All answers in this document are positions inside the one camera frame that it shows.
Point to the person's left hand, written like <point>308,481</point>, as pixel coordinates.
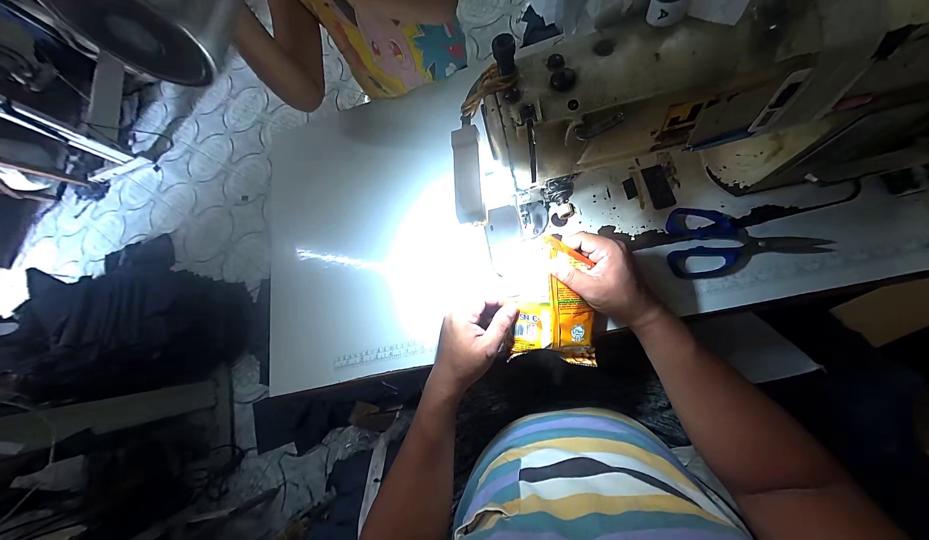
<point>464,346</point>

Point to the person's right hand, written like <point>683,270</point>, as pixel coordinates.
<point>613,283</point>

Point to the person's right fingers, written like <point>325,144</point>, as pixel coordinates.
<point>588,242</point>

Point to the person's left thumb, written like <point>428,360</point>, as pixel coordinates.
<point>500,327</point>

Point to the person's left fingers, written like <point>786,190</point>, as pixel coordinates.
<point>474,308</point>

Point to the person's right thumb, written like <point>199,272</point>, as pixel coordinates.
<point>571,277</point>

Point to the orange snack packet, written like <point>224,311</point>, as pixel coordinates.
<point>572,315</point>

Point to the person's left forearm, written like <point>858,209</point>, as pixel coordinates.
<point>423,461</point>

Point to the person's right forearm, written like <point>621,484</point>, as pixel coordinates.
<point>734,420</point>

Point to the white rectangular lamp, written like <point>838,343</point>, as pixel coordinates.
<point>468,174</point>

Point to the sewing machine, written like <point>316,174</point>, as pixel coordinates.
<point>622,105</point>

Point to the brown cardboard piece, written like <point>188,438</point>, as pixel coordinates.
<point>896,307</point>

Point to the pile of black fabric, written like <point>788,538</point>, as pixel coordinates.
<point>112,315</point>

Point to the round grey metal machine part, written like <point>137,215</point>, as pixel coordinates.
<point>157,34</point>

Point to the metal rack frame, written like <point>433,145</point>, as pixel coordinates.
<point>67,136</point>

